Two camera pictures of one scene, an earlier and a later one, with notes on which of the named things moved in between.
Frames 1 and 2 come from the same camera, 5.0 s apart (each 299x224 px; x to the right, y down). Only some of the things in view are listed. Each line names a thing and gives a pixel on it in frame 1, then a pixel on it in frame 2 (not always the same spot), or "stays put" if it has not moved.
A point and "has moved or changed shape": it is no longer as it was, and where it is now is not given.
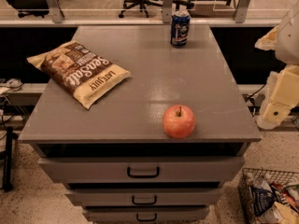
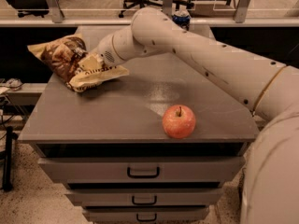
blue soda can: [179, 27] stays put
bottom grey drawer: [146, 215] stays put
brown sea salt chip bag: [85, 75] has moved or changed shape
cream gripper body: [289, 44] → [105, 52]
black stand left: [7, 184] stays put
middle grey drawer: [143, 199] stays put
